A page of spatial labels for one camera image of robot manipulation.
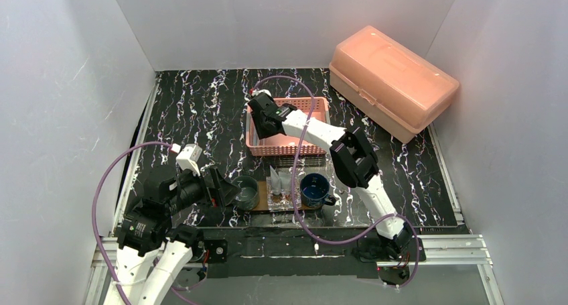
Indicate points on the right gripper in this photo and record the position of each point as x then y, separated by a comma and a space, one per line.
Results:
264, 121

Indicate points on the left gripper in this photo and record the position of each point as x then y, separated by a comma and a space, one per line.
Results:
212, 186

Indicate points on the grey green mug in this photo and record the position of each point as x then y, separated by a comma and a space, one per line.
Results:
248, 196

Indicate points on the brown wooden oval tray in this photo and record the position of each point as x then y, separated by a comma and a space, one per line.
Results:
262, 205

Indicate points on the black capped toothpaste tube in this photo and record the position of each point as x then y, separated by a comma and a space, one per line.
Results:
276, 181

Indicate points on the pink plastic basket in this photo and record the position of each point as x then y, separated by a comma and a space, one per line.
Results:
282, 145

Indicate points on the clear packaged toothbrushes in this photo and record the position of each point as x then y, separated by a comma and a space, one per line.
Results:
277, 203

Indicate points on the dark blue mug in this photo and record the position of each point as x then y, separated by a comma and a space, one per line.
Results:
315, 191

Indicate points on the red capped toothpaste tube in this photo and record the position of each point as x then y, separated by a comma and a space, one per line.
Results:
285, 178

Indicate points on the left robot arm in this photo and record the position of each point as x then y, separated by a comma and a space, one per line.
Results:
151, 251

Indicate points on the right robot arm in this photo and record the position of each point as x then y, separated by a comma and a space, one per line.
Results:
353, 158

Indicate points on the large pink lidded box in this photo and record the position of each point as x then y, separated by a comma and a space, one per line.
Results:
396, 88

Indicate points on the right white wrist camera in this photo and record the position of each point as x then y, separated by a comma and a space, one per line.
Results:
255, 92

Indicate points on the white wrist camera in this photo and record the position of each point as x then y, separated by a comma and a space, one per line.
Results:
255, 92
188, 157

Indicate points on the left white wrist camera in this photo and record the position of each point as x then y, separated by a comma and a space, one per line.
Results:
188, 157

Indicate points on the aluminium frame rail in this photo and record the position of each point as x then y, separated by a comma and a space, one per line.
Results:
439, 250

